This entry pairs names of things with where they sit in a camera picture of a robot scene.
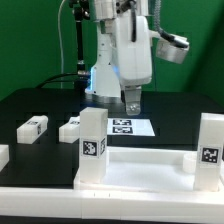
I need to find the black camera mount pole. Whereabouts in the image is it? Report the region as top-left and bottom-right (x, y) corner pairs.
(73, 7), (89, 91)

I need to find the white left fence block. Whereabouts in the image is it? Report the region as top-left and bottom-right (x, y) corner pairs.
(0, 145), (9, 172)

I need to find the white front fence rail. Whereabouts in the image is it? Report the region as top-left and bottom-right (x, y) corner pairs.
(0, 187), (224, 224)

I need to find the fiducial marker sheet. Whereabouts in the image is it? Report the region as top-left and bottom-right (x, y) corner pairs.
(107, 118), (155, 136)

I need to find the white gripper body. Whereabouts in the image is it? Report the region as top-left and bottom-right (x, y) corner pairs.
(111, 13), (152, 86)

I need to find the black cable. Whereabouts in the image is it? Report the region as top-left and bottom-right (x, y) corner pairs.
(35, 73), (91, 89)

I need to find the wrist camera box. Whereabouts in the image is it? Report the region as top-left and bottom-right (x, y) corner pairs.
(156, 30), (190, 64)

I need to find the white cable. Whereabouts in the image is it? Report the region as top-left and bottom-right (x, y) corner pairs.
(57, 0), (68, 90)

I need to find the white desk top tray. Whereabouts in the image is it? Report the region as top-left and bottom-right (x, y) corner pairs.
(73, 146), (224, 193)

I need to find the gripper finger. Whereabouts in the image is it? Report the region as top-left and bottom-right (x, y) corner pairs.
(124, 86), (141, 116)

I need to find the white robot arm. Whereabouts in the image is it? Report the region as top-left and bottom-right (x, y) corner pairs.
(69, 0), (152, 116)

